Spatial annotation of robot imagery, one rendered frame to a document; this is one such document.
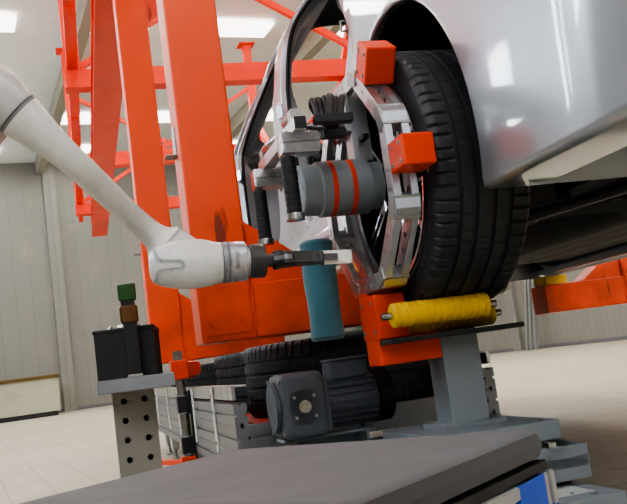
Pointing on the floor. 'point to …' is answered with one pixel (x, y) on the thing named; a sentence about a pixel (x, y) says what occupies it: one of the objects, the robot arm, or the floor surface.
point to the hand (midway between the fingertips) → (336, 257)
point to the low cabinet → (17, 399)
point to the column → (136, 432)
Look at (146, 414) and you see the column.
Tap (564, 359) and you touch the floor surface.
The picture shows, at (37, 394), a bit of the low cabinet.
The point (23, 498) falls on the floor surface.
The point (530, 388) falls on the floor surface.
